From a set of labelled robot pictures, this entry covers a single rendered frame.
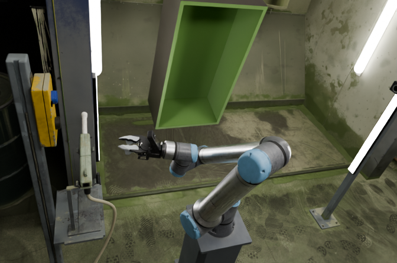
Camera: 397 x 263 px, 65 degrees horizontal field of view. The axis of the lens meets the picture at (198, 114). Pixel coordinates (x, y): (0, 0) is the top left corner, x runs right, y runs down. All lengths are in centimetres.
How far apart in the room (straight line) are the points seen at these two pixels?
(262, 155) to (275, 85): 302
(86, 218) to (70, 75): 72
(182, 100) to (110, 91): 85
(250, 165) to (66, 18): 105
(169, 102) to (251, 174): 190
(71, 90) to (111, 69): 170
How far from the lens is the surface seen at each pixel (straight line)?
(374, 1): 371
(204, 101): 304
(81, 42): 165
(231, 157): 143
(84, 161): 145
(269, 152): 114
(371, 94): 362
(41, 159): 140
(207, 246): 181
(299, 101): 435
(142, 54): 350
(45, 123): 124
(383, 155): 359
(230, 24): 260
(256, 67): 397
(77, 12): 159
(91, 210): 171
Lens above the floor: 217
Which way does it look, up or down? 35 degrees down
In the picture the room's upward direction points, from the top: 11 degrees clockwise
